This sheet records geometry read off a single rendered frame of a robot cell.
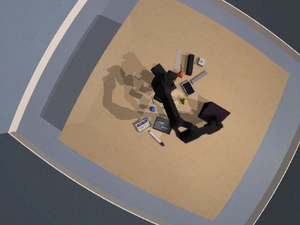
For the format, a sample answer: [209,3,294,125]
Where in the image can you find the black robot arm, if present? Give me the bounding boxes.
[151,63,223,144]

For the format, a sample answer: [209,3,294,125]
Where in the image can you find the black rectangular bar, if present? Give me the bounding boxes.
[185,54,195,76]

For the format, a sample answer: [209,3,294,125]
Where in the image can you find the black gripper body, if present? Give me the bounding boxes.
[153,70,178,103]

